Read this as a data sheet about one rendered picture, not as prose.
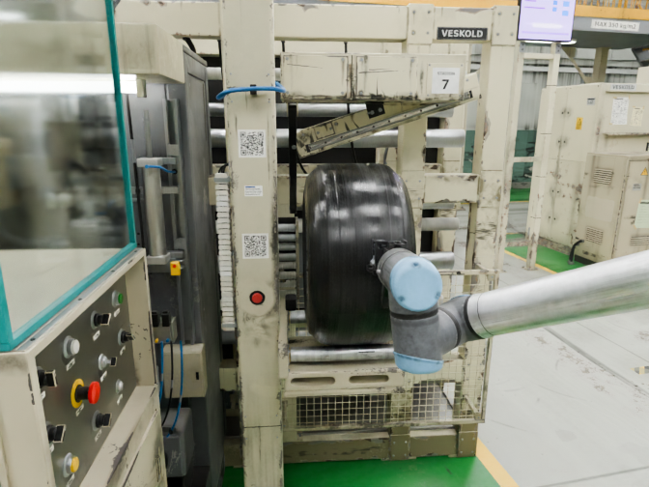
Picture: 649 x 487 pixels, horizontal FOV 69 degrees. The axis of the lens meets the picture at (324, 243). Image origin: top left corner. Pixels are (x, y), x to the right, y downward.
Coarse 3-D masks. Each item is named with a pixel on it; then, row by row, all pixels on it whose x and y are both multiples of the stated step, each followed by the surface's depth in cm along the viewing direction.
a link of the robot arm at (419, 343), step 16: (400, 320) 86; (416, 320) 85; (432, 320) 86; (448, 320) 91; (400, 336) 87; (416, 336) 85; (432, 336) 86; (448, 336) 89; (400, 352) 87; (416, 352) 86; (432, 352) 86; (400, 368) 89; (416, 368) 86; (432, 368) 86
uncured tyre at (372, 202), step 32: (320, 192) 127; (352, 192) 126; (384, 192) 126; (320, 224) 123; (352, 224) 121; (384, 224) 122; (320, 256) 121; (352, 256) 120; (320, 288) 123; (352, 288) 121; (320, 320) 128; (352, 320) 126; (384, 320) 127
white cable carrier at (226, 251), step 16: (224, 176) 132; (224, 192) 133; (224, 208) 134; (224, 224) 136; (224, 240) 137; (224, 256) 138; (224, 272) 139; (224, 288) 140; (224, 304) 142; (224, 320) 143
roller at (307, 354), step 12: (300, 348) 139; (312, 348) 139; (324, 348) 140; (336, 348) 140; (348, 348) 140; (360, 348) 140; (372, 348) 140; (384, 348) 140; (300, 360) 139; (312, 360) 139; (324, 360) 140; (336, 360) 140
